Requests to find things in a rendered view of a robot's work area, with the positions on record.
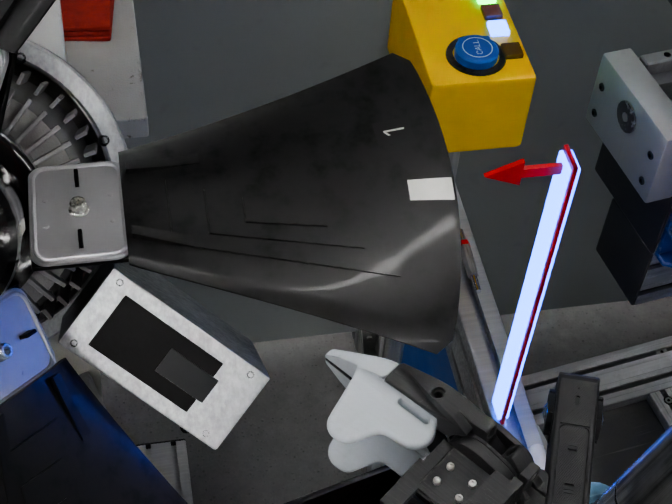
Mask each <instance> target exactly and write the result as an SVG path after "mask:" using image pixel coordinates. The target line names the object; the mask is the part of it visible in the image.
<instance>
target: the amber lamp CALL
mask: <svg viewBox="0 0 672 504"><path fill-rule="evenodd" d="M500 48H501V50H502V53H503V55H504V57H505V59H506V60H507V59H520V58H523V56H524V53H523V51H522V48H521V46H520V43H519V42H511V43H501V46H500Z"/></svg>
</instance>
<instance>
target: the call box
mask: <svg viewBox="0 0 672 504"><path fill-rule="evenodd" d="M493 4H499V6H500V8H501V11H502V13H503V18H502V19H498V20H506V23H507V25H508V27H509V30H510V34H509V35H508V36H496V37H492V36H491V34H490V32H489V29H488V27H487V22H488V21H491V20H485V19H484V17H483V14H482V12H481V9H480V8H481V5H484V4H478V2H477V0H393V2H392V10H391V19H390V28H389V37H388V45H387V48H388V51H389V54H391V53H394V54H396V55H398V56H401V57H403V58H405V59H408V60H410V61H411V63H412V65H413V66H414V68H415V69H416V71H417V73H418V75H419V77H420V79H421V81H422V83H423V85H424V87H425V89H426V92H427V94H428V96H429V98H430V101H431V103H432V105H433V108H434V111H435V113H436V116H437V119H438V121H439V124H440V127H441V130H442V133H443V137H444V140H445V143H446V147H447V150H448V153H450V152H461V151H473V150H484V149H495V148H506V147H517V146H519V145H520V144H521V141H522V137H523V133H524V128H525V124H526V120H527V116H528V111H529V107H530V103H531V99H532V95H533V90H534V86H535V82H536V75H535V73H534V70H533V68H532V66H531V63H530V61H529V58H528V56H527V54H526V51H525V49H524V47H523V44H522V42H521V40H520V37H519V35H518V33H517V30H516V28H515V26H514V23H513V21H512V19H511V16H510V14H509V11H508V9H507V7H506V4H505V2H504V0H496V3H493ZM468 35H481V36H489V37H490V39H491V40H492V41H493V42H495V44H496V45H497V46H498V49H499V54H498V59H497V62H496V64H495V65H494V66H493V67H491V68H489V69H484V70H475V69H470V68H467V67H464V66H462V65H461V64H459V63H458V62H457V61H456V59H455V57H454V51H455V45H456V43H457V41H458V38H462V37H465V36H468ZM511 42H519V43H520V46H521V48H522V51H523V53H524V56H523V58H520V59H507V60H506V59H505V57H504V55H503V53H502V50H501V48H500V46H501V43H511Z"/></svg>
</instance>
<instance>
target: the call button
mask: <svg viewBox="0 0 672 504"><path fill-rule="evenodd" d="M498 54H499V49H498V46H497V45H496V44H495V42H493V41H492V40H491V39H490V37H489V36H481V35H468V36H465V37H462V38H458V41H457V43H456V45H455V51H454V57H455V59H456V61H457V62H458V63H459V64H461V65H462V66H464V67H467V68H470V69H475V70H484V69H489V68H491V67H493V66H494V65H495V64H496V62H497V59H498Z"/></svg>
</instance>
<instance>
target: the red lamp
mask: <svg viewBox="0 0 672 504"><path fill-rule="evenodd" d="M480 9H481V12H482V14H483V17H484V19H485V20H498V19H502V18H503V13H502V11H501V8H500V6H499V4H484V5H481V8H480Z"/></svg>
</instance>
